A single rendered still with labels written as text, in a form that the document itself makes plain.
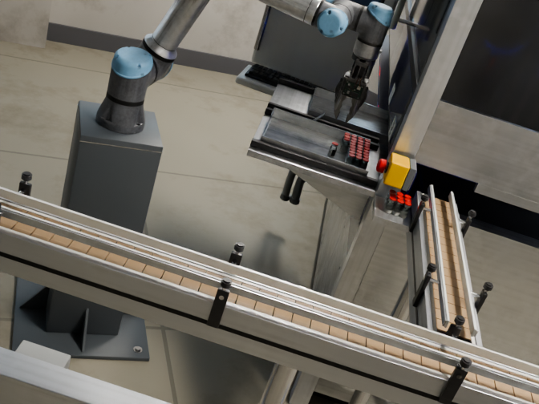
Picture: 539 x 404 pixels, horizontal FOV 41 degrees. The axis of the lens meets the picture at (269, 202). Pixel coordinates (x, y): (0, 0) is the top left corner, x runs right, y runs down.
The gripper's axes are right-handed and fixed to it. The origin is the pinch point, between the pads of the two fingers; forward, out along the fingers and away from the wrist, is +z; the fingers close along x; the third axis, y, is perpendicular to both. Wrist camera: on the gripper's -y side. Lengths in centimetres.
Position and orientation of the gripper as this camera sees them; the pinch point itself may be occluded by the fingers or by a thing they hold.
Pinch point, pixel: (342, 115)
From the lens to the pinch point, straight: 224.8
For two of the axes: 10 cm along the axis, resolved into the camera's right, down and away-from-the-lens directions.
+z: -2.8, 8.4, 4.7
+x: 9.3, 3.5, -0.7
